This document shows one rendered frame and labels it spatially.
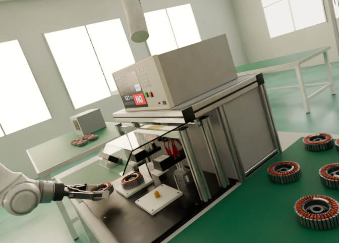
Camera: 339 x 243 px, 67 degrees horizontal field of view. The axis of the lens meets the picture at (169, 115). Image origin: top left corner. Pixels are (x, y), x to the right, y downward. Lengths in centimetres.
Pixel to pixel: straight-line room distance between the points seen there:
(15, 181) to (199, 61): 78
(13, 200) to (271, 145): 99
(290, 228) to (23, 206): 79
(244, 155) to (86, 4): 561
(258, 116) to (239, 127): 12
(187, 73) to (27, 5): 523
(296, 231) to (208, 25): 736
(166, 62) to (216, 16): 729
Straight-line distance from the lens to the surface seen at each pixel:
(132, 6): 244
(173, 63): 98
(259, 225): 85
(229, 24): 853
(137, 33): 229
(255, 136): 111
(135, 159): 125
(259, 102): 113
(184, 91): 99
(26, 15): 597
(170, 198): 105
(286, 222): 85
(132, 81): 114
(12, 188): 97
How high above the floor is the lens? 128
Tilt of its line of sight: 11 degrees down
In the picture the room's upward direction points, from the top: 19 degrees counter-clockwise
